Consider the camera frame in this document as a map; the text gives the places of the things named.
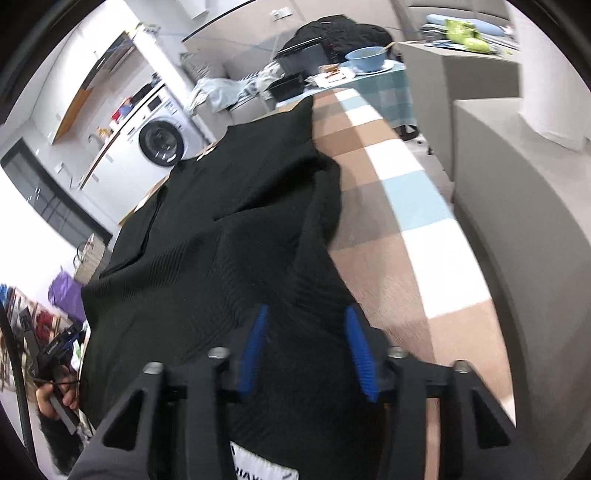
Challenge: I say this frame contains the white wall cabinet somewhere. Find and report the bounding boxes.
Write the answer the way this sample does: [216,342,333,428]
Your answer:
[51,30,139,144]

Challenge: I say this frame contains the blue bowl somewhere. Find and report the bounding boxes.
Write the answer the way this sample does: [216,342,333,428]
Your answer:
[345,46,389,73]

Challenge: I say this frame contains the woven laundry basket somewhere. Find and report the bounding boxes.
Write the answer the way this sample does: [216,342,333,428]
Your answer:
[74,233,109,284]

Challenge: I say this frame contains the black bag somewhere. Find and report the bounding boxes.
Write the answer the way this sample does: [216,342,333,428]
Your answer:
[286,15,391,65]

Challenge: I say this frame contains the grey cabinet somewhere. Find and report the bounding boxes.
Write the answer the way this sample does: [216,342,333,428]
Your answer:
[399,41,520,185]

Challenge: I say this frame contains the black knit sweater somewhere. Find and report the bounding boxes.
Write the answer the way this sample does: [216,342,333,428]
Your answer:
[78,99,393,480]

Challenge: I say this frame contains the black tray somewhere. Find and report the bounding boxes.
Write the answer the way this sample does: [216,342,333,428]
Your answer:
[267,75,306,102]

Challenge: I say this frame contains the white washing machine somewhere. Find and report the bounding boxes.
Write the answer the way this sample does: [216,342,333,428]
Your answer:
[99,83,218,185]

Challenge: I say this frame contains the person's left forearm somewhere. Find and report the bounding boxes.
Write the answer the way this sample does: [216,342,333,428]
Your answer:
[39,411,95,469]

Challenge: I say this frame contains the purple bag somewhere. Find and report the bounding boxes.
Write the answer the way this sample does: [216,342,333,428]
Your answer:
[48,272,86,324]

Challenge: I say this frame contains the dark grey storage box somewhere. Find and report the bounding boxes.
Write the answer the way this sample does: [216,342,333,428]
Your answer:
[273,38,324,77]

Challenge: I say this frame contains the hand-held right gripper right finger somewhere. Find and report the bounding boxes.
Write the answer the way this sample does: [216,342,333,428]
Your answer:
[344,305,532,480]

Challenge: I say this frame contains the checkered blanket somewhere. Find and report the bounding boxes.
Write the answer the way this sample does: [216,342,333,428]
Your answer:
[122,88,518,480]

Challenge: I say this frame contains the light blue pillow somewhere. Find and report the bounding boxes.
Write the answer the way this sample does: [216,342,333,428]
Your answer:
[425,14,509,38]

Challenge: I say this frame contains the grey upholstered sofa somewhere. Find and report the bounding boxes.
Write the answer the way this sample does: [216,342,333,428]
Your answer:
[182,25,296,116]

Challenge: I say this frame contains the white base cabinet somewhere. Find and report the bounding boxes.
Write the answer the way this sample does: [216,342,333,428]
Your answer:
[78,124,144,192]

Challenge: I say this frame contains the teal checkered cloth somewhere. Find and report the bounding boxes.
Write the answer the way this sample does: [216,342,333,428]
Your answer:
[344,65,419,130]

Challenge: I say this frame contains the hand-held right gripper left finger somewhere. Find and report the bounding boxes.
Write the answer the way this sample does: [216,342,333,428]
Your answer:
[69,305,273,480]

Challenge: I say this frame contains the light grey garment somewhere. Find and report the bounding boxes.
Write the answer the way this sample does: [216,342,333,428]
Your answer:
[187,76,259,114]

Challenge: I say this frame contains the person's left hand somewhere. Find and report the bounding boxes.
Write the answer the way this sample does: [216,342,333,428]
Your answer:
[34,366,82,422]

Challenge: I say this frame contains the green plush toy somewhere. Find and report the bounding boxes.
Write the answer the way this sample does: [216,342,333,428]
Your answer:
[445,19,490,52]

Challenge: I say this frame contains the pale crumpled cloth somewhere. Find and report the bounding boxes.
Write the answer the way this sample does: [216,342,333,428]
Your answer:
[240,65,283,93]

